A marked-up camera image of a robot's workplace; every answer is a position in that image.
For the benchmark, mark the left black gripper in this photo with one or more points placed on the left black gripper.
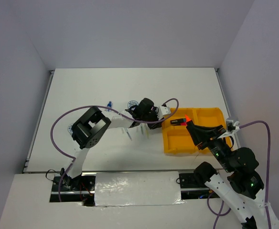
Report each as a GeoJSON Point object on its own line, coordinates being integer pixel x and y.
{"type": "Point", "coordinates": [155, 125]}

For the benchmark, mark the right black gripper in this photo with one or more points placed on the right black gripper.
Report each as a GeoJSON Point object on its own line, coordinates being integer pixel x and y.
{"type": "Point", "coordinates": [198, 133]}

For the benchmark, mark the orange highlighter marker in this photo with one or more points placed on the orange highlighter marker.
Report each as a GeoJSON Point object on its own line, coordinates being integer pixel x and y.
{"type": "Point", "coordinates": [187, 119]}

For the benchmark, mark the yellow gel pen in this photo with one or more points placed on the yellow gel pen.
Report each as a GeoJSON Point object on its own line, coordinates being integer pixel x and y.
{"type": "Point", "coordinates": [147, 131]}

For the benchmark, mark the blue highlighter marker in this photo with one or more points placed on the blue highlighter marker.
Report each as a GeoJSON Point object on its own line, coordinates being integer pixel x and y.
{"type": "Point", "coordinates": [177, 121]}

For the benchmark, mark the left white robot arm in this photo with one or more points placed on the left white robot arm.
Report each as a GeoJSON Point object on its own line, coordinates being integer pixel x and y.
{"type": "Point", "coordinates": [91, 126]}

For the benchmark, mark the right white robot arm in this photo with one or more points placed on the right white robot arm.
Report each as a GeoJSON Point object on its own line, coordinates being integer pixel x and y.
{"type": "Point", "coordinates": [245, 193]}

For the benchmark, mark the blue lidded round jar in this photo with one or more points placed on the blue lidded round jar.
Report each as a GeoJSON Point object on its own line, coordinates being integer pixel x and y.
{"type": "Point", "coordinates": [132, 104]}

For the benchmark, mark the yellow divided storage tray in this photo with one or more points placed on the yellow divided storage tray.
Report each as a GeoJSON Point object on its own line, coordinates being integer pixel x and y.
{"type": "Point", "coordinates": [176, 138]}

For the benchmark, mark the clear blue gel pen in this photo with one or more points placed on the clear blue gel pen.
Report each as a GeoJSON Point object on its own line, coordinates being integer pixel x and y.
{"type": "Point", "coordinates": [129, 136]}

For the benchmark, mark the clear blue spray bottle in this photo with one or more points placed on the clear blue spray bottle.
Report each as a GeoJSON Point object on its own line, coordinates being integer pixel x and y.
{"type": "Point", "coordinates": [109, 106]}

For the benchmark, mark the silver foil covered plate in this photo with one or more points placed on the silver foil covered plate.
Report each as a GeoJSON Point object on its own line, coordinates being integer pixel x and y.
{"type": "Point", "coordinates": [137, 189]}

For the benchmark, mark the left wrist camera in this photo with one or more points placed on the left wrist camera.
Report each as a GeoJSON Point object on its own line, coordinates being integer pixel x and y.
{"type": "Point", "coordinates": [163, 111]}

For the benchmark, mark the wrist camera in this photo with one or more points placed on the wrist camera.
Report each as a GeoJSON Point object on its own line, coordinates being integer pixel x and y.
{"type": "Point", "coordinates": [163, 111]}
{"type": "Point", "coordinates": [232, 126]}

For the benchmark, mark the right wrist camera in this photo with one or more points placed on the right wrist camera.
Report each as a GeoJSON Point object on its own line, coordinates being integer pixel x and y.
{"type": "Point", "coordinates": [232, 126]}

